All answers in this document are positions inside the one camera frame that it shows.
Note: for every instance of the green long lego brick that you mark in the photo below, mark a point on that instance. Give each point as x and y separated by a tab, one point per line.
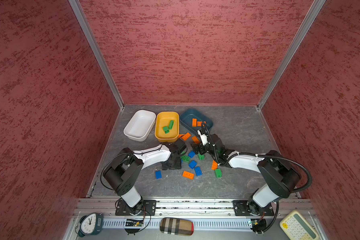
171	124

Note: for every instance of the green flat lego plate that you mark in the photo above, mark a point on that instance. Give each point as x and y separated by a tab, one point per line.
185	159

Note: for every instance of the teal plastic container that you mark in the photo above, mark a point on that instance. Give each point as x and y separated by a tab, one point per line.
186	119

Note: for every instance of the orange lego by yellow bin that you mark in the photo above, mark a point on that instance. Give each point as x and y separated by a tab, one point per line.
186	136

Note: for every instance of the orange lego bottom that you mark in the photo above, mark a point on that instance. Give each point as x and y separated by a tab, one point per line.
188	175

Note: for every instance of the blue small lego centre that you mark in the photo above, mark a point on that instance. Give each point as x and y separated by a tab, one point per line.
191	154

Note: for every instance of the yellow plastic container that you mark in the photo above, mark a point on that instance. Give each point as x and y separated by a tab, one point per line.
163	119

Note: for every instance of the white plastic container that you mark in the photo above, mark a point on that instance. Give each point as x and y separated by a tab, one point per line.
140	125

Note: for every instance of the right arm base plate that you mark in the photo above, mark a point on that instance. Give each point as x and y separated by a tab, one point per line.
243	208

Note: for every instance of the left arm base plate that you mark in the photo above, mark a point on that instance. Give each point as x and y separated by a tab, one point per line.
143	207

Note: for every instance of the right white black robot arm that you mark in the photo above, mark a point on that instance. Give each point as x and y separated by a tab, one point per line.
282	176

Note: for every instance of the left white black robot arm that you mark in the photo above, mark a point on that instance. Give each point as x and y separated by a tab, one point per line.
122	172

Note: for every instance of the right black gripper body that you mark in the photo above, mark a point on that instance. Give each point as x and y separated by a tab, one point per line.
203	149

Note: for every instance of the teal analog clock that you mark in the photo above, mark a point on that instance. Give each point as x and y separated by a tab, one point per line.
91	224

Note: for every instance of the orange lego brick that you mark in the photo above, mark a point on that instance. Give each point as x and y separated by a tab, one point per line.
194	122

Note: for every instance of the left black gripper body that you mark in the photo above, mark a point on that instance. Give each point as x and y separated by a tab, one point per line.
175	164

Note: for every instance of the yellow calculator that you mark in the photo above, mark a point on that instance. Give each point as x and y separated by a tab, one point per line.
296	227

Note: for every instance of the green small lego centre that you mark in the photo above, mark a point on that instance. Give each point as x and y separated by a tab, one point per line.
200	156

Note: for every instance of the plaid fabric case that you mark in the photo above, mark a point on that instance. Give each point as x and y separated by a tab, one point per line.
176	226

